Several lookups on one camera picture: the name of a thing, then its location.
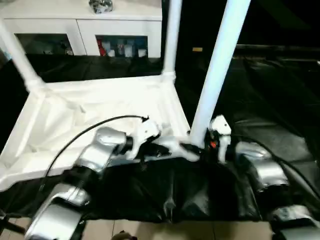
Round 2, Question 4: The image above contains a black left wrist camera cable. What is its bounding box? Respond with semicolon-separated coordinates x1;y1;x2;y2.
39;114;150;191

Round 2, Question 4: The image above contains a black folding frame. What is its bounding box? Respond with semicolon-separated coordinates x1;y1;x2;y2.
0;209;26;235

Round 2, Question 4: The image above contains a dark grey bundle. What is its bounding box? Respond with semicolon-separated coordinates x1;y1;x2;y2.
88;0;114;13

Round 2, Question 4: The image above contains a white glass-door cabinet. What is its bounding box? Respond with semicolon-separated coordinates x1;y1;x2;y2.
3;0;163;58

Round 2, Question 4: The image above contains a white plastic table leg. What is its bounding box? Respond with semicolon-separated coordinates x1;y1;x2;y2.
0;17;47;92
189;0;252;146
161;0;183;83

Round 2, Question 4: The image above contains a long black bar device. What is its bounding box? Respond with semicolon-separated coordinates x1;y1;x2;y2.
236;44;320;54

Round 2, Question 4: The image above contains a black mat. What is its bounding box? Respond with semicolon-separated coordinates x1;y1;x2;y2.
0;51;320;223

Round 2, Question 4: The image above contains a white plastic table top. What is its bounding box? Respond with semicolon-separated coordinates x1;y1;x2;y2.
0;72;201;193

